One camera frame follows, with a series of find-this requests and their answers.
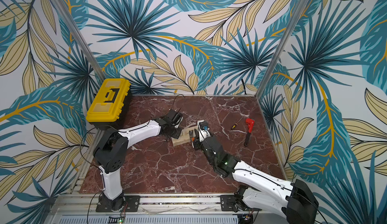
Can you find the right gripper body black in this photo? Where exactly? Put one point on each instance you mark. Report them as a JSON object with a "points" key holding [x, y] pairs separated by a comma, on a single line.
{"points": [[198, 142]]}

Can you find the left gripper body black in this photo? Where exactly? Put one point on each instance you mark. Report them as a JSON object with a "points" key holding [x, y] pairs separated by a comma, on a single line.
{"points": [[174, 133]]}

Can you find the wooden block with nails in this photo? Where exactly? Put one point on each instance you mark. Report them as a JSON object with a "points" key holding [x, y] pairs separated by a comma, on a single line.
{"points": [[184, 136]]}

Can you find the claw hammer orange black handle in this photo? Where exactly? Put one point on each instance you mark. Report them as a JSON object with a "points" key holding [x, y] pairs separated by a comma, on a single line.
{"points": [[192, 136]]}

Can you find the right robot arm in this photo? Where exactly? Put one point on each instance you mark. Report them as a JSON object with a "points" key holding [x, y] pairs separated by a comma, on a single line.
{"points": [[293, 201]]}

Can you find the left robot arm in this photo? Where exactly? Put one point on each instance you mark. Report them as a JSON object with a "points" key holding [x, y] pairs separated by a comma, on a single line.
{"points": [[111, 151]]}

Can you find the yellow black toolbox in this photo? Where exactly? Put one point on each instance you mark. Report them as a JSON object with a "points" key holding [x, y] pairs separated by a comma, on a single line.
{"points": [[111, 104]]}

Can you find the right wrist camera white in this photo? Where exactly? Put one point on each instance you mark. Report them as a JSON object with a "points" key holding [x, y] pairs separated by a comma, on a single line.
{"points": [[203, 128]]}

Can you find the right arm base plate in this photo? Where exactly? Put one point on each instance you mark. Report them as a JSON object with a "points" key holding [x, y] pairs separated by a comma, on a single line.
{"points": [[230, 203]]}

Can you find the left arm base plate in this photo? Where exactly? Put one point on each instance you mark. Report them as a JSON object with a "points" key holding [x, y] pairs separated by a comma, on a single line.
{"points": [[127, 203]]}

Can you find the aluminium front rail frame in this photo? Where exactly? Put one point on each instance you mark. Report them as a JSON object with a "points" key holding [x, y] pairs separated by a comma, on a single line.
{"points": [[167, 208]]}

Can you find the left aluminium corner post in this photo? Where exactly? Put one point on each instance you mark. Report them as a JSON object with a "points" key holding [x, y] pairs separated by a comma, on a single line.
{"points": [[74, 30]]}

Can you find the aluminium corner post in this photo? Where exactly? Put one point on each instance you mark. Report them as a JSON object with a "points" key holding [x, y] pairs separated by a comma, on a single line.
{"points": [[74, 30], [299, 7]]}

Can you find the right aluminium corner post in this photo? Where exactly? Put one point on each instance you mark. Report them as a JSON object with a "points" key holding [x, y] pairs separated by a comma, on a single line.
{"points": [[299, 7]]}

